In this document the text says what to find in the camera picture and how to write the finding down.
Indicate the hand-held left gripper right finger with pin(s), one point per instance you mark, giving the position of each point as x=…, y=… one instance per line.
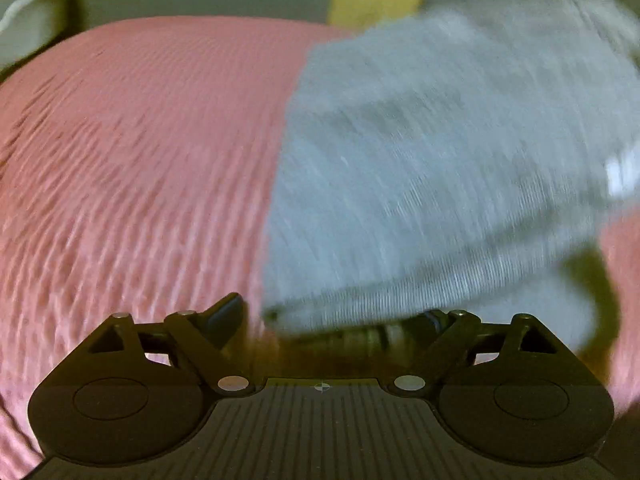
x=436, y=321

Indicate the grey pants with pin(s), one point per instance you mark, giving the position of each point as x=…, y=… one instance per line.
x=425, y=160

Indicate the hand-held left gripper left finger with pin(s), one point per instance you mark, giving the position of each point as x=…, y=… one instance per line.
x=226, y=316

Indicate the pale crumpled cloth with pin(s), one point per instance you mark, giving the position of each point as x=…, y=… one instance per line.
x=30, y=15

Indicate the pink ribbed bedspread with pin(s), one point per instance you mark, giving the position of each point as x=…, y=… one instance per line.
x=140, y=160

